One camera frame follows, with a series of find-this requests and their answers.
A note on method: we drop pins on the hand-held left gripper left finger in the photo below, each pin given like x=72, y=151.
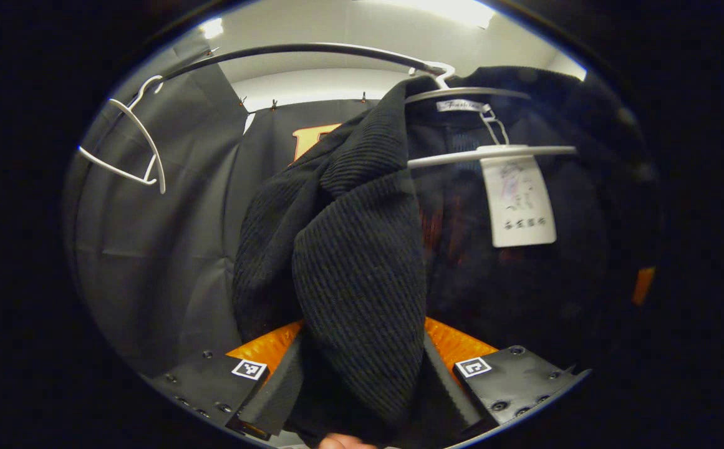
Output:
x=271, y=399

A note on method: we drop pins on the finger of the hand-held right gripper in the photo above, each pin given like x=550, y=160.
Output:
x=644, y=287

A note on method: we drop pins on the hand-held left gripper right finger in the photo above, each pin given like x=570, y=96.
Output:
x=455, y=399

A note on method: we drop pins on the black ribbed jacket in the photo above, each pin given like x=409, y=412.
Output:
x=355, y=268

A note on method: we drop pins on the white clothes hanger with bar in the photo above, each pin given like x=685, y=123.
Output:
x=499, y=151

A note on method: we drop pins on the white empty clothes hanger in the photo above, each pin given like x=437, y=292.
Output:
x=153, y=146

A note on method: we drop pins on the white paper hang tag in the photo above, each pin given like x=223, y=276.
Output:
x=521, y=212

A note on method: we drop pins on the black backdrop cloth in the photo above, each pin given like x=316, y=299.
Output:
x=168, y=249

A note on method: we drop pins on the small round ceiling light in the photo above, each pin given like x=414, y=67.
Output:
x=212, y=28

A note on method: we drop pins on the black clothes rail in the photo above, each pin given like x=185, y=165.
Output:
x=312, y=47

